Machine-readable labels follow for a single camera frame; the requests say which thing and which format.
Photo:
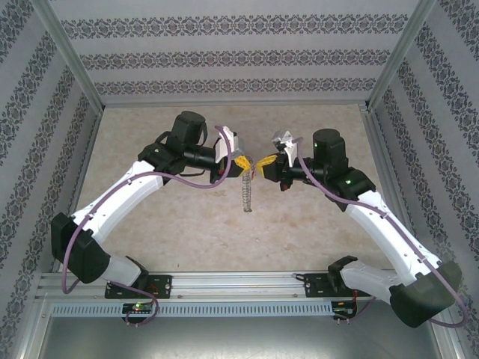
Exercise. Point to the large grey keyring with rings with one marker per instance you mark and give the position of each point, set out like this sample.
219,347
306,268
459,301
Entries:
246,194

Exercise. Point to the grey sheet metal panel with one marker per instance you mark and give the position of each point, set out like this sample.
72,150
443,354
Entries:
239,340

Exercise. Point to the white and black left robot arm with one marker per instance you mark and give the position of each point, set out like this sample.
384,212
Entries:
119,202

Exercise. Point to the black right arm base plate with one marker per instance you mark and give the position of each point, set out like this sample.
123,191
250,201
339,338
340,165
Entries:
314,286

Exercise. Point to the aluminium frame post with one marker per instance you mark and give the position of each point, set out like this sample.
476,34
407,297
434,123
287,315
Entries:
69,54
399,54

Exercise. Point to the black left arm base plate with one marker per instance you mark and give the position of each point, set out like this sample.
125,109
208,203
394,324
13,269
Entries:
161,286

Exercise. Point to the circuit board with green light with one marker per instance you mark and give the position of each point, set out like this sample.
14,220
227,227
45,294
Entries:
138,307

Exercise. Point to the small dark circuit board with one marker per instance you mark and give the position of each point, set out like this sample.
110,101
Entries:
346,309

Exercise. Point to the aluminium mounting rail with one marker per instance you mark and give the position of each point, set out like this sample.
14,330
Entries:
232,284

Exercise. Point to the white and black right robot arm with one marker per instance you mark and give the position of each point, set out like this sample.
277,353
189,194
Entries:
389,235

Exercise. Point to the aluminium rear frame bar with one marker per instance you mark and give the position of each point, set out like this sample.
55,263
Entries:
232,103

